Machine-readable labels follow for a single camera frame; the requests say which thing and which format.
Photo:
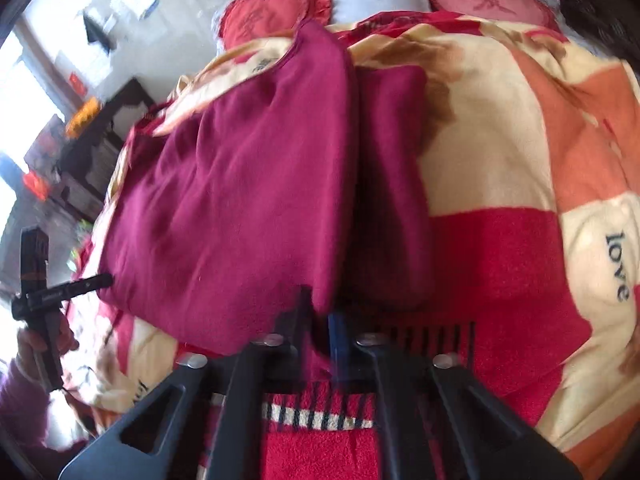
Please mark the dark headboard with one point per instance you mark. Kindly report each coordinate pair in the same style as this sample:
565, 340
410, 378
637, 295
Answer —
585, 5

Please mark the orange plastic basket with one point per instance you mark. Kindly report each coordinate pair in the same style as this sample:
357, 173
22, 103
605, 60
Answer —
82, 117

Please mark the red and cream printed blanket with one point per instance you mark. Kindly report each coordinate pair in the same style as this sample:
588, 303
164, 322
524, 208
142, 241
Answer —
500, 260

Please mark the dark wooden table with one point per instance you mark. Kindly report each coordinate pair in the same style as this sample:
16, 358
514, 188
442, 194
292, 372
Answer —
115, 125

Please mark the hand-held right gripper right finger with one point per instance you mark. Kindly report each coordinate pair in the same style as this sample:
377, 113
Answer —
337, 342

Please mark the person's left forearm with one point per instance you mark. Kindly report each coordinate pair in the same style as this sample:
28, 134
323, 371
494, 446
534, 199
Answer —
25, 410

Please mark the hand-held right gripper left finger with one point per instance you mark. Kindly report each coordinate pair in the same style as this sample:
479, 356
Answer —
295, 325

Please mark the maroon fleece garment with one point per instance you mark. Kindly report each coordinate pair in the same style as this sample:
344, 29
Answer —
240, 185

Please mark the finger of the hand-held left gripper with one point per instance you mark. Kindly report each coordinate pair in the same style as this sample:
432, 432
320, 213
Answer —
87, 284

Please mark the red gift box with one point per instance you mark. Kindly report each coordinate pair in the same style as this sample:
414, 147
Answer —
37, 185

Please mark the person's left hand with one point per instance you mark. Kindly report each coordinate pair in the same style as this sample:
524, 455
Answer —
67, 337

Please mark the dark wall fixture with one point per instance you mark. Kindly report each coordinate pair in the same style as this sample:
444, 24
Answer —
100, 30

